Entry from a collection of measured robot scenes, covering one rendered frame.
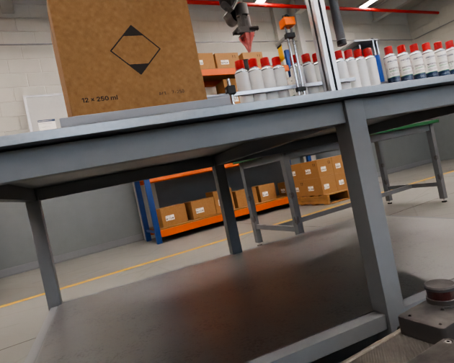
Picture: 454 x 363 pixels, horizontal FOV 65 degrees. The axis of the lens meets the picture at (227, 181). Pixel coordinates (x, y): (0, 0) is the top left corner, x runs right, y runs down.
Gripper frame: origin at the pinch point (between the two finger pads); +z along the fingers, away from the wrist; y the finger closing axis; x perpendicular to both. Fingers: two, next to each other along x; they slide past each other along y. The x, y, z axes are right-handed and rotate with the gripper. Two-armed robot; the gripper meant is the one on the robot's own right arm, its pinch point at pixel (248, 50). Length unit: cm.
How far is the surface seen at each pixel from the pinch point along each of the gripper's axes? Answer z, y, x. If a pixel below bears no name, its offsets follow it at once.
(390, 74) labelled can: 22, -54, 22
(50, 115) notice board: -69, 101, -394
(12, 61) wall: -149, 132, -405
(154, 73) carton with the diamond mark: 25, 58, 60
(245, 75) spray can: 16.8, 15.3, 21.1
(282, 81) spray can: 20.4, 0.6, 21.6
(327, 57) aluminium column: 17.2, -10.0, 36.5
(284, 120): 40, 28, 61
